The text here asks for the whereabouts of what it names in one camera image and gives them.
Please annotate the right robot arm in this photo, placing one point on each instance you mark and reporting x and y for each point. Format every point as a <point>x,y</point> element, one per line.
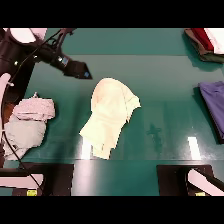
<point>186,180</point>

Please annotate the purple garment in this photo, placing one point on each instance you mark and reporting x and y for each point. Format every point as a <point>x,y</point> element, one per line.
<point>215,103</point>

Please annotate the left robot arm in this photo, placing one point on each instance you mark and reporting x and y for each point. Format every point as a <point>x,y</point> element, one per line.
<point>13,56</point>

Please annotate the pale grey garment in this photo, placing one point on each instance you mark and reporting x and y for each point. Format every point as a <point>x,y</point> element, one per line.
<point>23,135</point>

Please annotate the pink white garment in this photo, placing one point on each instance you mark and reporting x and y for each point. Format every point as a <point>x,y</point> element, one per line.
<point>35,108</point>

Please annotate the cream T-shirt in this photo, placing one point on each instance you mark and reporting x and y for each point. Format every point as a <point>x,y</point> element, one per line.
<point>108,116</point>

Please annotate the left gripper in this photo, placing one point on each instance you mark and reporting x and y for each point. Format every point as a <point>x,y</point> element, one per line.
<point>76,69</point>

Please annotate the red garment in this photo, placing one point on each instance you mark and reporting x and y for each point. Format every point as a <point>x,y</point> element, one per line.
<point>203,37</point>

